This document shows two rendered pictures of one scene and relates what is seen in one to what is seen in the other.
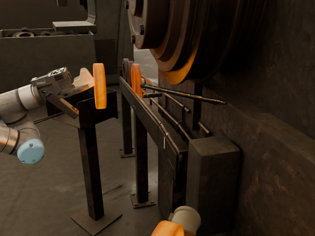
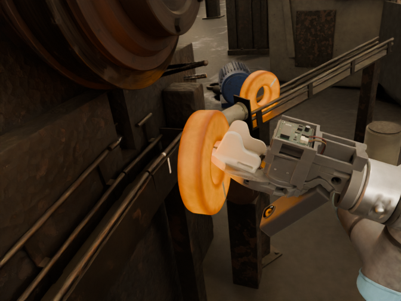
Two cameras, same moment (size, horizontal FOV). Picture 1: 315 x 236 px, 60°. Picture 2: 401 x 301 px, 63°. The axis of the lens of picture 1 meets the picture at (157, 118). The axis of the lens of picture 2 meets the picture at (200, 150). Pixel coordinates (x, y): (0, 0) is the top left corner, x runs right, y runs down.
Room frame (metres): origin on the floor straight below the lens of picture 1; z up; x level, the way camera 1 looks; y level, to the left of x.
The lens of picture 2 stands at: (1.23, 0.45, 1.07)
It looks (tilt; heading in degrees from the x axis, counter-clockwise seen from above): 28 degrees down; 218
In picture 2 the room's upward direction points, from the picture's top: 7 degrees counter-clockwise
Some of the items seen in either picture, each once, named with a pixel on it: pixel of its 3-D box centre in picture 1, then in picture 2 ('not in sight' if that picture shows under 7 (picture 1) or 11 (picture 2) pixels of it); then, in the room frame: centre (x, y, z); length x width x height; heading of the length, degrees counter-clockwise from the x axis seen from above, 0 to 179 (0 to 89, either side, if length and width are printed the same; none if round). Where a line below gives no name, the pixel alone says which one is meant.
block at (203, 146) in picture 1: (211, 187); (186, 124); (0.53, -0.13, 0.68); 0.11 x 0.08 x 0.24; 104
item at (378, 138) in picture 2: not in sight; (374, 186); (-0.01, 0.34, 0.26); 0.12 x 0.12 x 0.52
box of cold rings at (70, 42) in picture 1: (49, 62); not in sight; (3.25, 1.29, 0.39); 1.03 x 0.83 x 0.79; 108
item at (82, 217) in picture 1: (87, 158); not in sight; (1.17, 0.35, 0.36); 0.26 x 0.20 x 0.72; 49
